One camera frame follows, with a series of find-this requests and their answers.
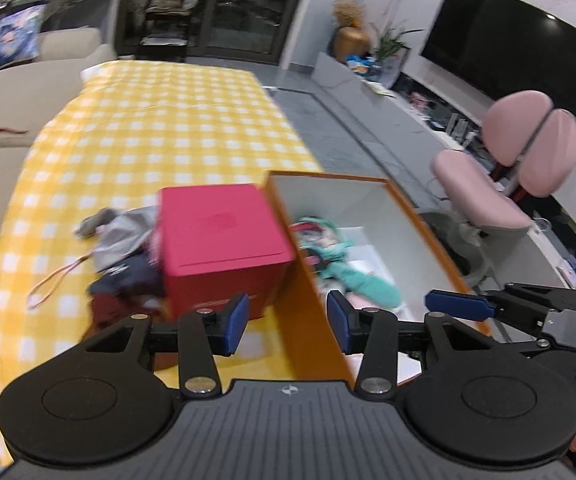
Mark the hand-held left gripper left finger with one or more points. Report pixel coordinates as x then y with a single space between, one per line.
237 322

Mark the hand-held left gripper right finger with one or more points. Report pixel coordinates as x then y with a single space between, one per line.
339 320

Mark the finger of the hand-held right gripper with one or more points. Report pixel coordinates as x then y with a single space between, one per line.
455 305
563 300

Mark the orange cardboard box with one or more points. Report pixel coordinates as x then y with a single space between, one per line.
313 320

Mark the teal plush doll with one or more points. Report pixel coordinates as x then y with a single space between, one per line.
368 282

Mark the red square box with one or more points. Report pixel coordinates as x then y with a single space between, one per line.
217 240

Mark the pink chair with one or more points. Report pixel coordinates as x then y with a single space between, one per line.
478 195

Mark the navy cloth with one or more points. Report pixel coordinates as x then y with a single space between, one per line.
132 275

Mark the grey fabric pouch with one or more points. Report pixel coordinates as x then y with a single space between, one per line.
127 235

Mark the white router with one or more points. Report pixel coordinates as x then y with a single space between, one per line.
463 130

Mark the white television cabinet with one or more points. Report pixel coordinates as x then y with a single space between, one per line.
393 110

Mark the yellow checked tablecloth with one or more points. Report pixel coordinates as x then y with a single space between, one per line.
142 135

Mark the yellow paper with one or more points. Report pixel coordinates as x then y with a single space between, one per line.
380 89

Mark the blue packet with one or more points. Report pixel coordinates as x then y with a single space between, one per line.
363 65

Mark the black television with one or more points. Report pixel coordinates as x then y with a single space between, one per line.
508 45

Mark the green potted plant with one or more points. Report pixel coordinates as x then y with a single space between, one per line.
390 42

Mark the gold vase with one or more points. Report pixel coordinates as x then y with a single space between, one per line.
353 42

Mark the dried flower bunch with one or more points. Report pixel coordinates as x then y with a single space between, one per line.
348 12

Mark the glass sliding door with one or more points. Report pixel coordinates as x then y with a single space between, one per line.
248 10

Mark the black shelf rack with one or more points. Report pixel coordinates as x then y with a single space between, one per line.
140 20

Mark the floral printed cushion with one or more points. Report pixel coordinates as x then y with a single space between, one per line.
15 35

